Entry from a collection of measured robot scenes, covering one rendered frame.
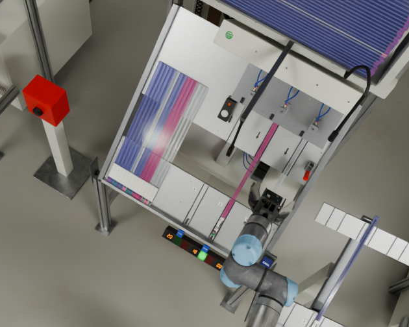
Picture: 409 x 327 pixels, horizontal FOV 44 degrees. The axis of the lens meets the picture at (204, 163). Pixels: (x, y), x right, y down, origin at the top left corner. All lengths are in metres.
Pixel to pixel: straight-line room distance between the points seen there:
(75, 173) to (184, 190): 1.02
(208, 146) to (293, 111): 0.62
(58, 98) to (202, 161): 0.63
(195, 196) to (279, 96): 0.49
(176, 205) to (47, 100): 0.65
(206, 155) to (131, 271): 0.77
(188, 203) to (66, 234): 0.96
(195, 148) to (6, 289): 1.15
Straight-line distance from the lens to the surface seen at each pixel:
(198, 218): 1.89
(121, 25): 3.31
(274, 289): 1.47
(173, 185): 1.88
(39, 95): 2.11
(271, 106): 1.65
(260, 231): 1.43
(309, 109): 1.64
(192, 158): 2.14
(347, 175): 3.03
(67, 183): 2.75
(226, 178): 2.12
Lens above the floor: 2.53
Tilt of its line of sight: 64 degrees down
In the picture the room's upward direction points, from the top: 18 degrees clockwise
